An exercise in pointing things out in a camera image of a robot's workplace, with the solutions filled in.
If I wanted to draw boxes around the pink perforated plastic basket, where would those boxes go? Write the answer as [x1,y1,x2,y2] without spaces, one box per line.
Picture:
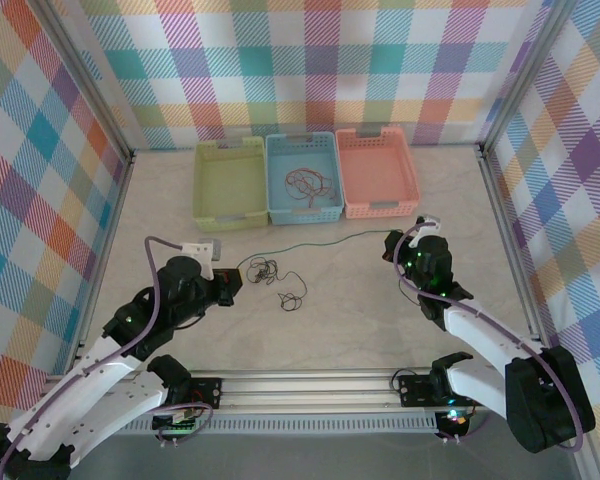
[334,124,424,221]

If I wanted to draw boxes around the green controller board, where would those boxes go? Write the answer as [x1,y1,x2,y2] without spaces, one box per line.
[152,408,201,434]
[437,408,472,431]

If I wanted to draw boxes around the grey slotted cable duct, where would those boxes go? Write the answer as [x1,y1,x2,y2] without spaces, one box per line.
[124,416,441,437]

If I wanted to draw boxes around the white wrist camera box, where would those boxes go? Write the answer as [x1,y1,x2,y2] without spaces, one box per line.
[408,214,442,250]
[178,238,225,279]

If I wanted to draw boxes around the thin red cable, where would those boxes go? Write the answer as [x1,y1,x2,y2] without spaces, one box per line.
[284,168,338,211]

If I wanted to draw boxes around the blue perforated plastic basket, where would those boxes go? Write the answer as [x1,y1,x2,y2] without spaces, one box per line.
[263,130,345,226]

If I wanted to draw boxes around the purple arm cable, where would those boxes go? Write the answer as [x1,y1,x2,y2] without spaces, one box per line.
[392,222,589,454]
[0,235,215,480]

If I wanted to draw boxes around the thin orange cable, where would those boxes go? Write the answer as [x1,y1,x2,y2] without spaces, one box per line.
[283,167,332,199]

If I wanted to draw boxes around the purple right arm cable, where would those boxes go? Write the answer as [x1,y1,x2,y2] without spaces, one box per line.
[392,222,589,454]

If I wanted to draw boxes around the aluminium side rail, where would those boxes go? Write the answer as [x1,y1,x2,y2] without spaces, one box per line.
[44,152,137,376]
[476,144,555,351]

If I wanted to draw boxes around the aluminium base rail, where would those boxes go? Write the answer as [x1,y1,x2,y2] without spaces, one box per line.
[42,367,511,417]

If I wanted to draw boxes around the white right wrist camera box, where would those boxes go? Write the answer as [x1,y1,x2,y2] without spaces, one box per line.
[408,214,442,250]

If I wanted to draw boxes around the thin green cable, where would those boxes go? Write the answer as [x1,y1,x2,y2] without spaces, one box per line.
[235,228,400,269]

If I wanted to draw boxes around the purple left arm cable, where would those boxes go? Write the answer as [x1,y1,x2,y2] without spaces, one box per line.
[0,235,215,480]

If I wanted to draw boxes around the thin black cable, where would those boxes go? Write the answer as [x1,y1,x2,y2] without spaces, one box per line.
[244,256,307,313]

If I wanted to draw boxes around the aluminium frame post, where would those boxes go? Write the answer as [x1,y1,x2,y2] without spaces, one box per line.
[39,0,137,166]
[478,0,571,154]

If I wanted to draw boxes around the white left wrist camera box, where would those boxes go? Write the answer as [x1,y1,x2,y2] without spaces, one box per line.
[178,238,225,279]

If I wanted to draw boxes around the green perforated plastic basket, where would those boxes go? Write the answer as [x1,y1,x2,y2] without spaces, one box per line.
[192,135,271,233]

